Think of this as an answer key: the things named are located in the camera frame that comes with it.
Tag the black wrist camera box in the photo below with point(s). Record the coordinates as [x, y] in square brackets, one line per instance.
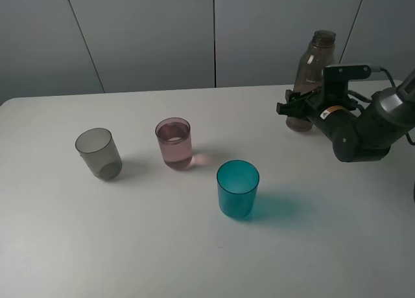
[335, 78]

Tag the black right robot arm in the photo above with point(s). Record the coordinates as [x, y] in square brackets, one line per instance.
[359, 128]

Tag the teal translucent plastic cup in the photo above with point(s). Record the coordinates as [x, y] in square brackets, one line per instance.
[237, 183]

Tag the brown transparent water bottle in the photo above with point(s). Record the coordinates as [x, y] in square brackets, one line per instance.
[319, 54]

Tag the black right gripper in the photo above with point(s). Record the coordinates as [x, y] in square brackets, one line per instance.
[330, 110]

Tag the pink translucent plastic cup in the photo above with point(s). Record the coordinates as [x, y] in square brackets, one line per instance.
[174, 139]

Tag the grey translucent plastic cup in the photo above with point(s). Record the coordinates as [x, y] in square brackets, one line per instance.
[99, 152]

